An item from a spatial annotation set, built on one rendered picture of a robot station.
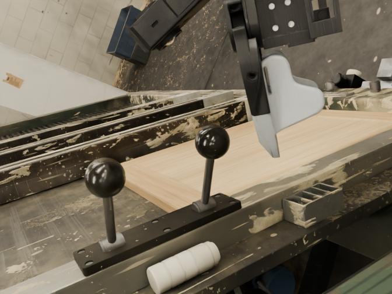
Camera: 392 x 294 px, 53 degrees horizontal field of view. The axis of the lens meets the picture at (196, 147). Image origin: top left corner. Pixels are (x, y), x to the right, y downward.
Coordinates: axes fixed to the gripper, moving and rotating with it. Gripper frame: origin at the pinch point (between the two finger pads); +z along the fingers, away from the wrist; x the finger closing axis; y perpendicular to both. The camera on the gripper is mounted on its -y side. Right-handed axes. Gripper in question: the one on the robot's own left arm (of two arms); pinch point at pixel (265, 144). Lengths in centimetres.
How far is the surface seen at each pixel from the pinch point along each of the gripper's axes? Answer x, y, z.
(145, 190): 26.1, -23.6, 13.1
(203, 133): 4.1, -6.3, -1.0
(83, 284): -3.8, -20.4, 10.1
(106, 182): -4.2, -14.1, -0.4
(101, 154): 48, -41, 11
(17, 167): 37, -55, 8
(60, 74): 357, -218, 1
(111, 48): 459, -196, -12
